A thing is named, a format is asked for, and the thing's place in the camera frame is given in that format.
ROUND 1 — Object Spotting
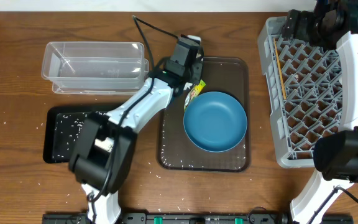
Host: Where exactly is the yellow green snack wrapper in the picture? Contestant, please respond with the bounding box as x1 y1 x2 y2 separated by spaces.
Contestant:
183 80 206 111

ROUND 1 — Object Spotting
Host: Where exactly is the wooden chopstick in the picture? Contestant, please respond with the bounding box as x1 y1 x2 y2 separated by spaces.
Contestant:
273 38 287 100

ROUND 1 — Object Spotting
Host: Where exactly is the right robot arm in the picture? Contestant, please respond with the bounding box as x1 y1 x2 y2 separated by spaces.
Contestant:
282 1 358 223

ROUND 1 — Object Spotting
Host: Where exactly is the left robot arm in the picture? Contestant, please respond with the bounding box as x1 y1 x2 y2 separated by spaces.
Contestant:
68 56 203 223

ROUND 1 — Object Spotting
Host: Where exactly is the grey dishwasher rack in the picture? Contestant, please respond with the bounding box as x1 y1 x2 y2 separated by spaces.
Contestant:
257 17 342 169

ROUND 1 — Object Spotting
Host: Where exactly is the brown serving tray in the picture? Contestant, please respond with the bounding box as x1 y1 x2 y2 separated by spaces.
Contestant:
157 57 250 172

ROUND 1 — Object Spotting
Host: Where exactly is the clear plastic bin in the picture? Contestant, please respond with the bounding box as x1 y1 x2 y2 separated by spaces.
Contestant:
41 42 149 94

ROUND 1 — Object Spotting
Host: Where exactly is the white rice pile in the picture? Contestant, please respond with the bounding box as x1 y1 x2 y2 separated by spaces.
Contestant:
53 112 88 159

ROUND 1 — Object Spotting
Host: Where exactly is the black plastic tray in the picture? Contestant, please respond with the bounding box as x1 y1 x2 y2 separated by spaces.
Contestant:
43 103 119 164

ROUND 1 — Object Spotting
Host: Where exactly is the left black cable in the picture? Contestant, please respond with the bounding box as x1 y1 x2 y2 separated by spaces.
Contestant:
87 14 204 203

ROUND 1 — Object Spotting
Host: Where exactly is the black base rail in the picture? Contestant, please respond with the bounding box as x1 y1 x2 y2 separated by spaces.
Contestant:
41 212 354 224

